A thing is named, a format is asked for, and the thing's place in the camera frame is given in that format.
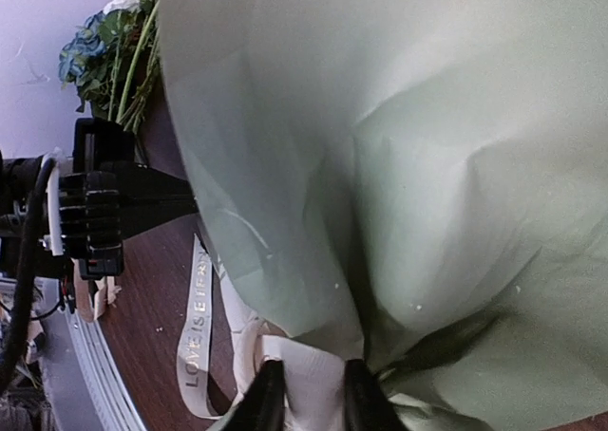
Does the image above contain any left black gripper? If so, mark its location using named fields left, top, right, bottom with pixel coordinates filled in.
left=59, top=118, right=198, bottom=279

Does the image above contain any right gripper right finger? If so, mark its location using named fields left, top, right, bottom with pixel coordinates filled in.
left=344, top=359, right=407, bottom=431

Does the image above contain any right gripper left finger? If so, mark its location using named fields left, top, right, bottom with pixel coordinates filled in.
left=217, top=360, right=285, bottom=431

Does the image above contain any beige printed ribbon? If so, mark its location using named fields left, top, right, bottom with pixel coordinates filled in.
left=176, top=239, right=363, bottom=430

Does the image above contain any green wrapping paper sheet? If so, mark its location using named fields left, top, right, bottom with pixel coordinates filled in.
left=160, top=0, right=607, bottom=430

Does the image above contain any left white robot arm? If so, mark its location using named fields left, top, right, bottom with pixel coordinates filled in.
left=1, top=118, right=198, bottom=389

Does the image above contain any bunch of fake flowers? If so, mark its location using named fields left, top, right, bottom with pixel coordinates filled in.
left=58, top=0, right=161, bottom=133

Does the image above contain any tan plain ribbon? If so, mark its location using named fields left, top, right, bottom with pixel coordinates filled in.
left=74, top=275, right=122, bottom=323

